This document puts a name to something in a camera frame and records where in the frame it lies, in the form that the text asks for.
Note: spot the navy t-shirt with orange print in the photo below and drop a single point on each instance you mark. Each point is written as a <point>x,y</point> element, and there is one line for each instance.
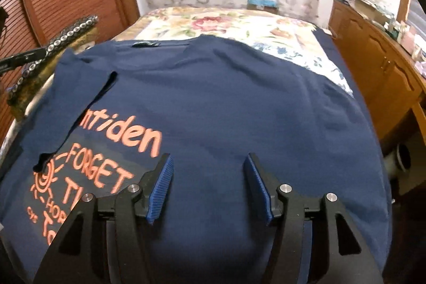
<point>213,104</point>

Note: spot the wooden dresser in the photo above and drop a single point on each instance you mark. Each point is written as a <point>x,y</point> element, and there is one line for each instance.
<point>372,57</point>

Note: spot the studded brown bag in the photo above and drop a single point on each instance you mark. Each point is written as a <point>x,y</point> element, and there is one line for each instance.
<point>66,35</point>

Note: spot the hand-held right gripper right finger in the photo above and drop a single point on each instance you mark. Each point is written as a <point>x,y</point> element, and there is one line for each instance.
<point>258,191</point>

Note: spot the clutter of small bottles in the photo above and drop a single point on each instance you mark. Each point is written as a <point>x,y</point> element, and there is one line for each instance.
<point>392,24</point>

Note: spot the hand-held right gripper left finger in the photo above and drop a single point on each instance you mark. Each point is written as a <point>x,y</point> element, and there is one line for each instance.
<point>161,191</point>

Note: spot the teal cloth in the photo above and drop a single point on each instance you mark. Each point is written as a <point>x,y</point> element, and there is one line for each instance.
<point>263,2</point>

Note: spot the floral bedspread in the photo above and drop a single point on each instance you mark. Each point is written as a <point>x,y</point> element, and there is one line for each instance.
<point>233,24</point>

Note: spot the grey waste bin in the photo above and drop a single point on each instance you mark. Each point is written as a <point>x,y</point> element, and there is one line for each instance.
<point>397,161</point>

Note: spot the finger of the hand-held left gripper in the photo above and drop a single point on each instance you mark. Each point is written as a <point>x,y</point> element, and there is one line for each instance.
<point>23,60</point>

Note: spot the window blind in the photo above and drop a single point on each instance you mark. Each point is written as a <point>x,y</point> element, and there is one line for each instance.
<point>417,14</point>

